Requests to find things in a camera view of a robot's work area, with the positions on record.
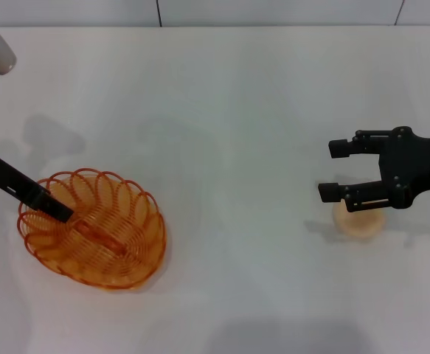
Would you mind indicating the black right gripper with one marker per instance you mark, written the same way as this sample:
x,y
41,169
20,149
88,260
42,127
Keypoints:
x,y
417,166

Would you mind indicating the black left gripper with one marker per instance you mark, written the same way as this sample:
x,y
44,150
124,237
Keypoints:
x,y
8,171

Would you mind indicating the beige round bread bun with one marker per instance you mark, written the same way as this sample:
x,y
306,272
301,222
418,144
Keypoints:
x,y
362,225

